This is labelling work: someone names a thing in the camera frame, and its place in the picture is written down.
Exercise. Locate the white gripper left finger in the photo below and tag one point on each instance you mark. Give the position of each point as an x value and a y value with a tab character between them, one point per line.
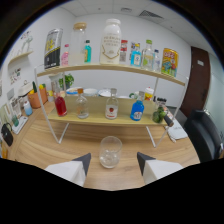
68	170

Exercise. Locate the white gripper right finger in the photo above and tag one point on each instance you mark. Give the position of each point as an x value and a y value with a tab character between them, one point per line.
156	168

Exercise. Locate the small red syrup bottle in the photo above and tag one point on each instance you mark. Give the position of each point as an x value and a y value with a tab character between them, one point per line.
60	107

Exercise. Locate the yellow drink can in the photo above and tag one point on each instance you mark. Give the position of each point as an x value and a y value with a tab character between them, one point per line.
170	63

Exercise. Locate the green cup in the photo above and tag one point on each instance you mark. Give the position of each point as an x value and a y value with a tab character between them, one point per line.
15	120

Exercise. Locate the yellow cup white lid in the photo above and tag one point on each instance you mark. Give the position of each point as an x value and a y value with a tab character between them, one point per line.
149	94

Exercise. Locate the clear glass tumbler with ice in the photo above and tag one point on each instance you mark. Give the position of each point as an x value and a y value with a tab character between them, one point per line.
110	153

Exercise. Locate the lime jar with cork lid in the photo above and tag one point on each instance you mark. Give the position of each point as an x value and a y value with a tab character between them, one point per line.
158	115

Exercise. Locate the black armchair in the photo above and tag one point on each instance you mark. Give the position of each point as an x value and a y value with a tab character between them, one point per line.
203	136

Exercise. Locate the blue liquid bottle silver cap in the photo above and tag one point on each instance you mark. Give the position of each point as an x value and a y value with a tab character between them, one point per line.
137	111

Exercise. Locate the white tray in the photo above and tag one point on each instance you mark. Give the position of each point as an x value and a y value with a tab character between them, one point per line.
20	126

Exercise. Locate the black kettle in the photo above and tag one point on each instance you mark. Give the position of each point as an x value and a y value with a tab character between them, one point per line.
7	135

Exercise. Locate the light blue cylinder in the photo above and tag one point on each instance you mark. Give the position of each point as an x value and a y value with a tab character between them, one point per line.
27	109

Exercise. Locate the clear bottle red label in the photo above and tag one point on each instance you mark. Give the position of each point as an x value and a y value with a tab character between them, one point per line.
111	110

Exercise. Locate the white mug green print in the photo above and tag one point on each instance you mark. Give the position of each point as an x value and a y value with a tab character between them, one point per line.
134	95

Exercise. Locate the orange storage basket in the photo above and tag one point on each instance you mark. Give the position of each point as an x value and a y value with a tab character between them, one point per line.
36	99

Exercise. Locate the blue rimmed plate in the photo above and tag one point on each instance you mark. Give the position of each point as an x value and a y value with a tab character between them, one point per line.
74	91

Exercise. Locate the white bowl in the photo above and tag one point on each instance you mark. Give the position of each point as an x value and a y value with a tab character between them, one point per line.
90	92

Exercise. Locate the white plate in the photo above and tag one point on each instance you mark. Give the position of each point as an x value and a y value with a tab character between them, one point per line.
105	93

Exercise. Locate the green potted plant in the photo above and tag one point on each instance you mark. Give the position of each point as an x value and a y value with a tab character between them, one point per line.
68	80

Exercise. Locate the brown door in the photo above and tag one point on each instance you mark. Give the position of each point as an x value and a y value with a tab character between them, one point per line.
196	83

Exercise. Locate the small clear bottle blue cap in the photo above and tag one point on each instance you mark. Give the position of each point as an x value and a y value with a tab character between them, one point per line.
156	61

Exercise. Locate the small pink bottle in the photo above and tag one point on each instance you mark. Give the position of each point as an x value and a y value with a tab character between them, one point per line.
65	58

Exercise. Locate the small blue bottle white label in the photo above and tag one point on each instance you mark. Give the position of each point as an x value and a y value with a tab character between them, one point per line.
135	58

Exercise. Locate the small teal bottle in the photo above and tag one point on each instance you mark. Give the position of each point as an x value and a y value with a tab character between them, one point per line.
87	53

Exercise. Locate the black silver foil bag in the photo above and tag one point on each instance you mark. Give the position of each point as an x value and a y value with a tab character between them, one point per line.
52	50

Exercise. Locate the tall glass jar cork lid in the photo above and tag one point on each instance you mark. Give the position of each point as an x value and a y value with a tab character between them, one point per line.
76	46

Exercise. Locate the small blue printed box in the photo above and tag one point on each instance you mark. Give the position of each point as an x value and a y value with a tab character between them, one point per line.
132	46

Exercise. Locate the large white bottle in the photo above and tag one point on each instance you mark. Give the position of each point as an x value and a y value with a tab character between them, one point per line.
110	43

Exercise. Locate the ceiling air vent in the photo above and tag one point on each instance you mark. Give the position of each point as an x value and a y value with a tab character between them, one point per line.
150	14

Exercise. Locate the white frame wooden shelf rack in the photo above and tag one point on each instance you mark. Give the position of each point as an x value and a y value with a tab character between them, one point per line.
96	106

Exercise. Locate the wall photo collage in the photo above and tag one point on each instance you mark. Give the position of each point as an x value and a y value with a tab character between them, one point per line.
15	76

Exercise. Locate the wooden wall shelf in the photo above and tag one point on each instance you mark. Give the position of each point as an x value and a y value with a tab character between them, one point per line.
20	57

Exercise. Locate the white figure on wall shelf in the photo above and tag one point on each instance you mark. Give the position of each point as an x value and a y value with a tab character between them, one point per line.
27	41

